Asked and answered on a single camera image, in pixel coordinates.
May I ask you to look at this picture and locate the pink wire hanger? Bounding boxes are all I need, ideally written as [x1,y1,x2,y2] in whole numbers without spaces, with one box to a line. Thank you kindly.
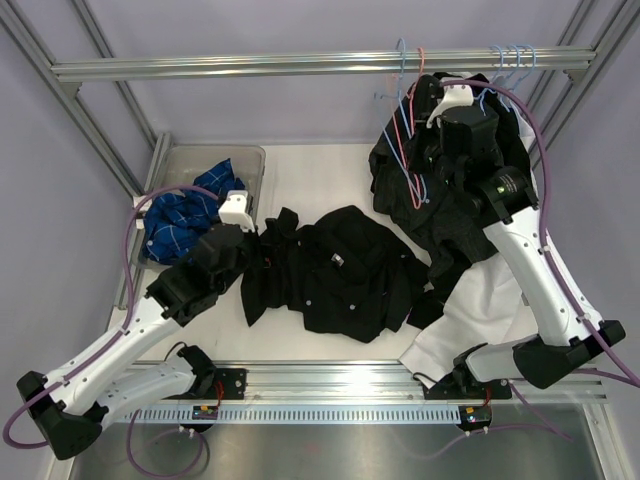
[392,38,429,210]

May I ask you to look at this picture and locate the black shirt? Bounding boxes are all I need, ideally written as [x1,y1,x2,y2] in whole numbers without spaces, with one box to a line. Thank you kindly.
[241,206,430,343]

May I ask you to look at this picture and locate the blue plaid shirt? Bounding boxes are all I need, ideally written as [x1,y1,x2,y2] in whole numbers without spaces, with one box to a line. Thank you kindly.
[142,158,245,265]

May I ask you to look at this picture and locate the blue wire hanger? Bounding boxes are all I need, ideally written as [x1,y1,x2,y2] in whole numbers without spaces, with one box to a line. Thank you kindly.
[374,37,429,210]
[494,44,521,109]
[503,44,537,94]
[476,45,504,114]

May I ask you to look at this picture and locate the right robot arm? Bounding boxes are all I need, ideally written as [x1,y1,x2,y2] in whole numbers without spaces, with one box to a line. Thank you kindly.
[400,106,626,397]

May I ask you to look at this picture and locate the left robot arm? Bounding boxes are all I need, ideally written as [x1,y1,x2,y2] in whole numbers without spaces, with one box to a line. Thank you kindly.
[17,224,264,460]

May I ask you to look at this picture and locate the dark pinstriped shirt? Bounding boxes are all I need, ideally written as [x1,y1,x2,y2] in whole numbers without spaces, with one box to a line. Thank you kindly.
[368,71,532,301]

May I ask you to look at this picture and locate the clear plastic bin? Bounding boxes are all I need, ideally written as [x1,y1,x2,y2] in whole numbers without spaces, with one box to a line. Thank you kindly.
[137,145,266,270]

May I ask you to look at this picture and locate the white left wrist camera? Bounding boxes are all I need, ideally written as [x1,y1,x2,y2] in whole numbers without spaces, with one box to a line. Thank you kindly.
[218,190,256,233]

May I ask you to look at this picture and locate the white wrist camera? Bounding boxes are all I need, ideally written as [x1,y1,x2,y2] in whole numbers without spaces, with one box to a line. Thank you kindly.
[426,85,474,129]
[218,190,256,233]

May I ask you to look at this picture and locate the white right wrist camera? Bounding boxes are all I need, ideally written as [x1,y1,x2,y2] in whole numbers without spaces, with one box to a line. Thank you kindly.
[426,85,474,129]

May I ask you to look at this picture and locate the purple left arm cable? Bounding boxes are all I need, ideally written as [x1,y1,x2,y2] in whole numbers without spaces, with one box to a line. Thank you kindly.
[2,185,224,474]

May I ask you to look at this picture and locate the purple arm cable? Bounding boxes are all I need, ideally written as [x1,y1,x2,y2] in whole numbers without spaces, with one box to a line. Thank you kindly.
[2,185,224,474]
[439,78,640,386]

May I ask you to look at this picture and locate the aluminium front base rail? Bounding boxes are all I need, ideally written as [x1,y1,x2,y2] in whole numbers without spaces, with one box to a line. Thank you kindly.
[214,360,608,404]

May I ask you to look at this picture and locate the white slotted cable duct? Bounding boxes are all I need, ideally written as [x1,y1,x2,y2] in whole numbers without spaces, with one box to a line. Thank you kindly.
[136,404,461,425]

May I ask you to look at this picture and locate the aluminium hanging rail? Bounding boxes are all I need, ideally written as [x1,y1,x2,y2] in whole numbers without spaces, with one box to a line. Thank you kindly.
[54,46,592,82]

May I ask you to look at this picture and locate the right aluminium frame post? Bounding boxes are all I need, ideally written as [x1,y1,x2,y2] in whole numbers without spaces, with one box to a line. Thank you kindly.
[528,1,639,147]

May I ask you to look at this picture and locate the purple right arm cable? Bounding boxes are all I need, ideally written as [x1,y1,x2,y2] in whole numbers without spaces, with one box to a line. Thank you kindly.
[439,78,640,386]

